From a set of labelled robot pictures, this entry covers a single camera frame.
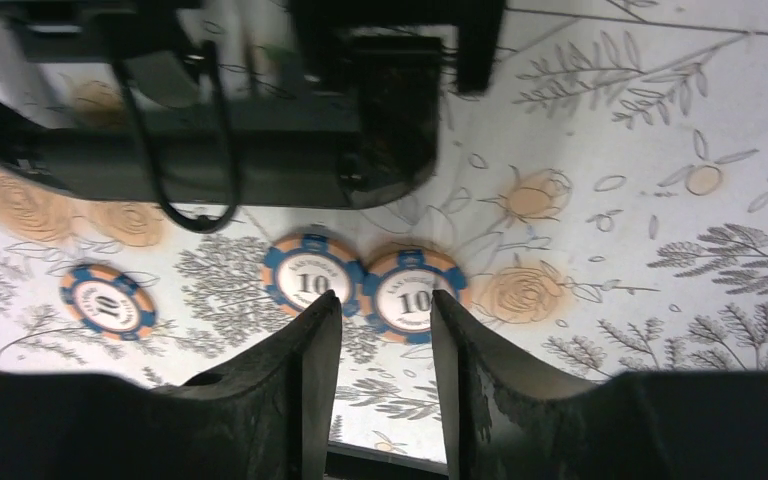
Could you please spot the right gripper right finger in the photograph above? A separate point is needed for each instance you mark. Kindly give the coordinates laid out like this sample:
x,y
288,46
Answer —
x,y
506,414

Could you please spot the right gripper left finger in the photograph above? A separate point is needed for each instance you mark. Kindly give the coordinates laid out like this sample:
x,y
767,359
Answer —
x,y
264,414

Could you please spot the black poker chip case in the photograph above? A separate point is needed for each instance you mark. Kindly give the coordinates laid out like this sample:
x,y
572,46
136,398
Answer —
x,y
203,107

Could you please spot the poker chip with die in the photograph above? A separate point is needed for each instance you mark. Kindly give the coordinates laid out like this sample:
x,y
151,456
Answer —
x,y
300,267

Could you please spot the floral table mat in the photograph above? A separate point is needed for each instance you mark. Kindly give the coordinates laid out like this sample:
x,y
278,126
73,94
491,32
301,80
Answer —
x,y
606,197

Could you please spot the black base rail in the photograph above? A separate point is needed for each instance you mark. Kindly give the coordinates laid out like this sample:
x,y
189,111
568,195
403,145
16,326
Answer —
x,y
346,461

